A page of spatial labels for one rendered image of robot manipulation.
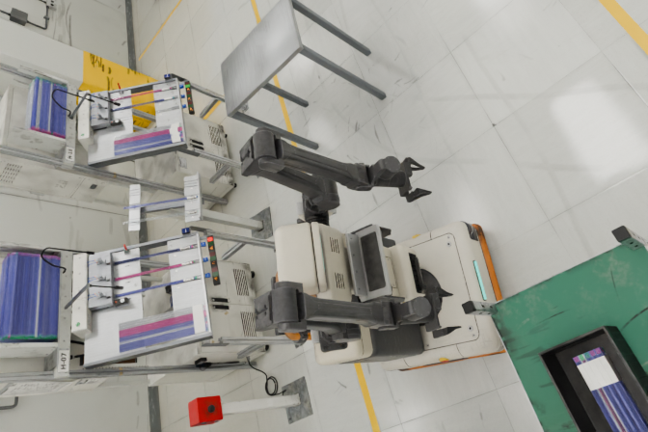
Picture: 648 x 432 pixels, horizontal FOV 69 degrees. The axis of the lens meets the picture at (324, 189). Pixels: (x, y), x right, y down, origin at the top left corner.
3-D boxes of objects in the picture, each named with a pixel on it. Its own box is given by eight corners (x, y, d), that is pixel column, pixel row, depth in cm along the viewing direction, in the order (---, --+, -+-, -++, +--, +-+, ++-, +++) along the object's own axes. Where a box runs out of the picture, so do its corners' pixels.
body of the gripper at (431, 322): (435, 292, 140) (414, 293, 137) (444, 327, 135) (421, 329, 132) (424, 298, 145) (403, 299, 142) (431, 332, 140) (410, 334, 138)
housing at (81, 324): (95, 261, 303) (86, 252, 291) (95, 336, 278) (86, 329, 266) (82, 264, 302) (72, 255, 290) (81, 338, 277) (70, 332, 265)
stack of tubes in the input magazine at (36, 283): (60, 256, 284) (9, 250, 266) (57, 337, 258) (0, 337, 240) (52, 264, 291) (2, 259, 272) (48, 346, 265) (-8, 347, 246)
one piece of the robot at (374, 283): (381, 310, 174) (342, 308, 159) (368, 240, 186) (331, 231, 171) (417, 300, 165) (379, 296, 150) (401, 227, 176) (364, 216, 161)
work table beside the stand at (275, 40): (386, 96, 316) (299, 46, 261) (315, 149, 354) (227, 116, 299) (369, 48, 337) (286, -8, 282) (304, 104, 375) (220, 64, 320)
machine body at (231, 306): (256, 264, 374) (186, 255, 332) (273, 352, 338) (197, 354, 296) (210, 298, 408) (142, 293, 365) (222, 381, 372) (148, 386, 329)
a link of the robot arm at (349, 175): (250, 133, 128) (253, 169, 123) (263, 122, 124) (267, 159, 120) (355, 169, 157) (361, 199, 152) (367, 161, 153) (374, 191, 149)
